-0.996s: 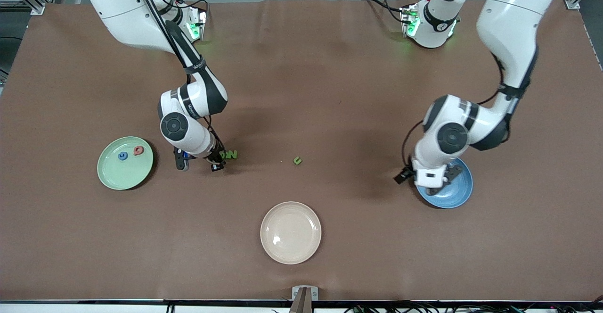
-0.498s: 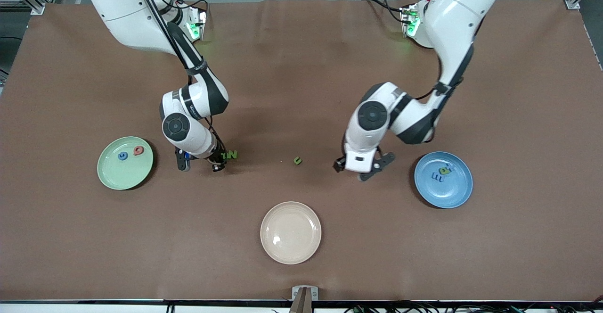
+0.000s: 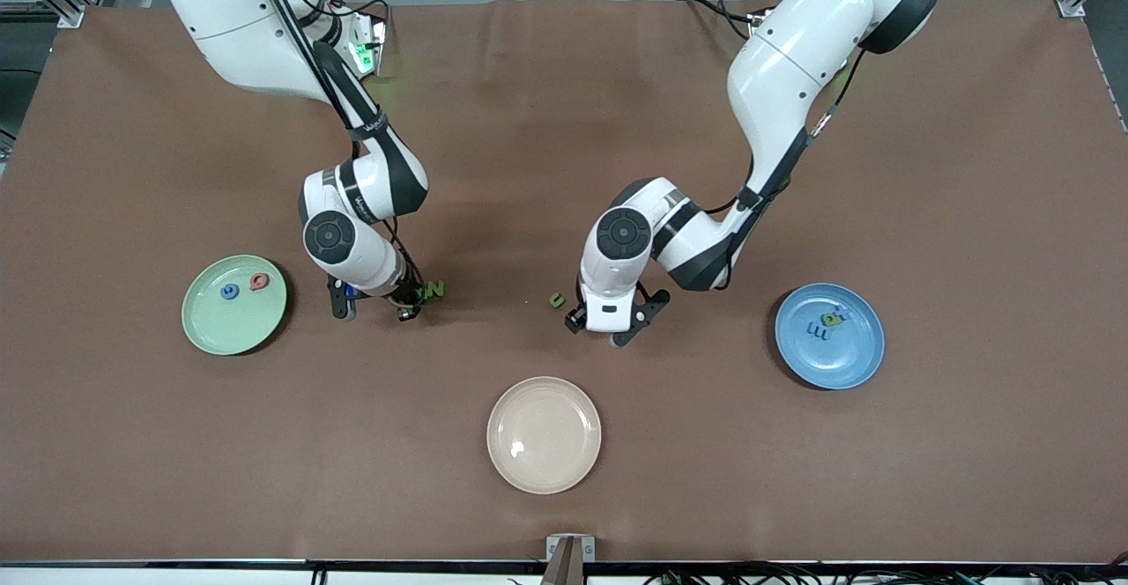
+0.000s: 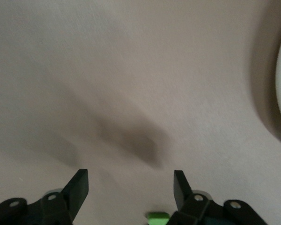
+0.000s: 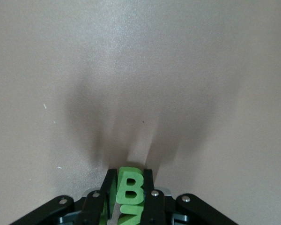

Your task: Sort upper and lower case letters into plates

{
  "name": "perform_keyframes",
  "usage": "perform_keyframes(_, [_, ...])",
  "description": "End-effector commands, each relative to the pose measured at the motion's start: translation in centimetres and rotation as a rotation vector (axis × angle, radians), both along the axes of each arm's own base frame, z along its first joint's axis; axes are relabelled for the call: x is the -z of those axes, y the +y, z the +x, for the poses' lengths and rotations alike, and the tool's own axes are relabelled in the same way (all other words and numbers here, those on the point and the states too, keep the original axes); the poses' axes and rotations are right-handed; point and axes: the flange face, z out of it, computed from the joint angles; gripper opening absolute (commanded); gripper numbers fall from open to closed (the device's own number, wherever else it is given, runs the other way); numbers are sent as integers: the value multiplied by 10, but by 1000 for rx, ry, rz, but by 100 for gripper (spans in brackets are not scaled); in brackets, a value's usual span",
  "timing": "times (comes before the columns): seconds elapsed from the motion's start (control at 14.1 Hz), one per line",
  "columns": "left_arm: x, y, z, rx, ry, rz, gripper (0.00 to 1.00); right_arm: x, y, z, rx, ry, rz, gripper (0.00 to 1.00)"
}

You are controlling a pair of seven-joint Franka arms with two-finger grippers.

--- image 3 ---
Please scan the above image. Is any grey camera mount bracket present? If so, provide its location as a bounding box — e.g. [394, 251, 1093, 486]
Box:
[545, 534, 597, 563]

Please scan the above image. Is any black table edge strip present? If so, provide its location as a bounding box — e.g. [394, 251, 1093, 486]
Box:
[0, 557, 1128, 570]

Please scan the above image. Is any tan camera pole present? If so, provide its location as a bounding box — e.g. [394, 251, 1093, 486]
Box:
[539, 539, 587, 585]

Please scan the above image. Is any green plate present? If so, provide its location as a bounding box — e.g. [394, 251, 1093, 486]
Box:
[181, 255, 289, 357]

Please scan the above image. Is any beige plate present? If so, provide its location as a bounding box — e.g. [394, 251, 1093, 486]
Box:
[486, 376, 603, 495]

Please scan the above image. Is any brown table cover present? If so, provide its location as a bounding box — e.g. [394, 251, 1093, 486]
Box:
[0, 0, 1128, 564]

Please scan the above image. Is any black left base cable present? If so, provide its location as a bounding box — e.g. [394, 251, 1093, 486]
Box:
[677, 0, 759, 40]

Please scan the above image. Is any blue plate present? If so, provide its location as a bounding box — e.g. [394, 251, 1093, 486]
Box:
[775, 282, 886, 390]

